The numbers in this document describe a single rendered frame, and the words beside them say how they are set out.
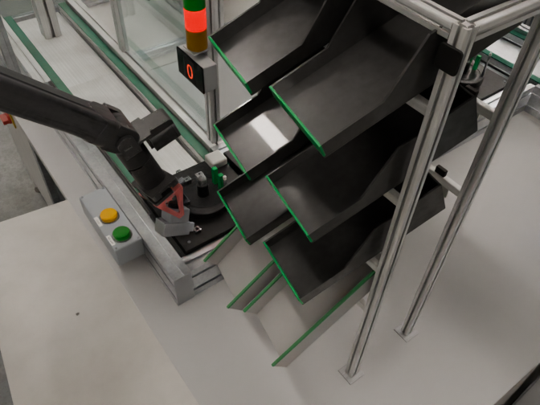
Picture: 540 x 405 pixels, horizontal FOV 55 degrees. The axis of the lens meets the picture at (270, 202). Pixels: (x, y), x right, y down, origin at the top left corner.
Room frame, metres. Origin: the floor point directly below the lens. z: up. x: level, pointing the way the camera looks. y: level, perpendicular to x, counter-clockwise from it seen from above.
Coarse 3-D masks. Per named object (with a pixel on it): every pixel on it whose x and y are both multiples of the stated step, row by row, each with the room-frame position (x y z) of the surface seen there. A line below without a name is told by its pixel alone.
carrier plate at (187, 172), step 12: (192, 168) 1.00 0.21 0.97; (204, 168) 1.00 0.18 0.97; (228, 168) 1.01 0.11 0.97; (228, 180) 0.96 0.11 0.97; (156, 216) 0.84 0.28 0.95; (228, 216) 0.84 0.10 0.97; (204, 228) 0.79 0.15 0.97; (216, 228) 0.80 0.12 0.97; (228, 228) 0.80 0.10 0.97; (180, 240) 0.75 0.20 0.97; (192, 240) 0.76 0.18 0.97; (204, 240) 0.76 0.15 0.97
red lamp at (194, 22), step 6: (186, 12) 1.09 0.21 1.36; (192, 12) 1.09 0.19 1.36; (198, 12) 1.09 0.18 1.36; (204, 12) 1.10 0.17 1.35; (186, 18) 1.09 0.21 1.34; (192, 18) 1.09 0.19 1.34; (198, 18) 1.09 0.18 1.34; (204, 18) 1.10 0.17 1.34; (186, 24) 1.10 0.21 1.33; (192, 24) 1.09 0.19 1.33; (198, 24) 1.09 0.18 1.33; (204, 24) 1.10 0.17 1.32; (192, 30) 1.09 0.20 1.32; (198, 30) 1.09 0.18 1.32; (204, 30) 1.10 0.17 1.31
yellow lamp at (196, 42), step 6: (186, 30) 1.10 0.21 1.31; (186, 36) 1.10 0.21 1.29; (192, 36) 1.09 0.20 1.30; (198, 36) 1.09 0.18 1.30; (204, 36) 1.10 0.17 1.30; (186, 42) 1.10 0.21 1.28; (192, 42) 1.09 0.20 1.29; (198, 42) 1.09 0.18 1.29; (204, 42) 1.10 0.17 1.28; (192, 48) 1.09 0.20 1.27; (198, 48) 1.09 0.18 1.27; (204, 48) 1.10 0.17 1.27
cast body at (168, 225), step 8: (176, 208) 0.75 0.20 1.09; (184, 208) 0.75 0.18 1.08; (168, 216) 0.73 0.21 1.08; (184, 216) 0.74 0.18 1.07; (160, 224) 0.72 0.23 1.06; (168, 224) 0.71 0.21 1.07; (176, 224) 0.72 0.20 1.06; (184, 224) 0.73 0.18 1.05; (192, 224) 0.75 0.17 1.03; (160, 232) 0.71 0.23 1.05; (168, 232) 0.71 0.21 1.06; (176, 232) 0.71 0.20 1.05; (184, 232) 0.72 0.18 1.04
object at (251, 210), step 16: (240, 176) 0.71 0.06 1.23; (224, 192) 0.69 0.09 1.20; (240, 192) 0.69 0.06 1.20; (256, 192) 0.68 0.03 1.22; (272, 192) 0.67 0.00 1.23; (240, 208) 0.66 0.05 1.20; (256, 208) 0.65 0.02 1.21; (272, 208) 0.64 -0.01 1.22; (240, 224) 0.62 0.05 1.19; (256, 224) 0.61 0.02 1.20; (272, 224) 0.60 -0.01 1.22; (256, 240) 0.58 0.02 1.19
